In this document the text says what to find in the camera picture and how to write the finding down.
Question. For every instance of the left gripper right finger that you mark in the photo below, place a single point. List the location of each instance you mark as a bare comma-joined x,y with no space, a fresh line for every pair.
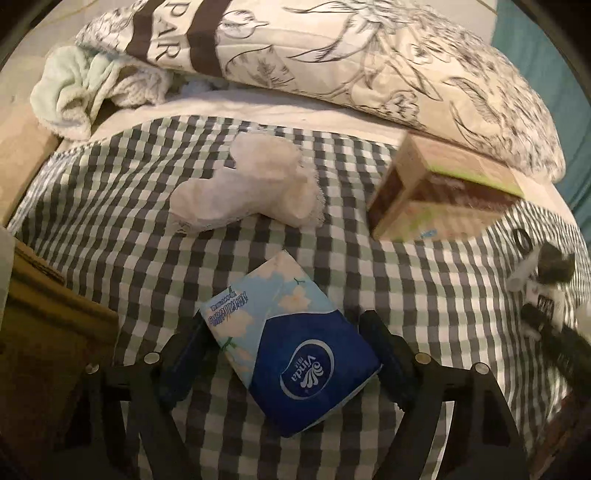
483,441

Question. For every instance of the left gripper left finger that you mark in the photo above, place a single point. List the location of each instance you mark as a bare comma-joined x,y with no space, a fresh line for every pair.
94,442

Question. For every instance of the blue tissue pack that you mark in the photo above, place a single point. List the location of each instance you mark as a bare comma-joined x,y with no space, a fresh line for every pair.
292,348

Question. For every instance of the brown medicine box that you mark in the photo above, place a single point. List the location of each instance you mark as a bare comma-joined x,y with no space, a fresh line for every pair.
439,191

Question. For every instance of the small printed sachet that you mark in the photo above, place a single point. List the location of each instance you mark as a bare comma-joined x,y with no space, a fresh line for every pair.
551,301

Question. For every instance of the crumpled white tissue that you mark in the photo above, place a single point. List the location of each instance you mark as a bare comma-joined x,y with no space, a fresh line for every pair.
271,177

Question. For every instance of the floral patterned pillow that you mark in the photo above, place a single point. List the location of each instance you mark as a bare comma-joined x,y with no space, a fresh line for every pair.
397,60

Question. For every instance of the mint green towel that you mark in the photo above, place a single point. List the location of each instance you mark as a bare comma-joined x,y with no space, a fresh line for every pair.
76,81

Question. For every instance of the teal curtain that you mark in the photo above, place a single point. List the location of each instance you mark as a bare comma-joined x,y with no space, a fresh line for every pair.
538,60

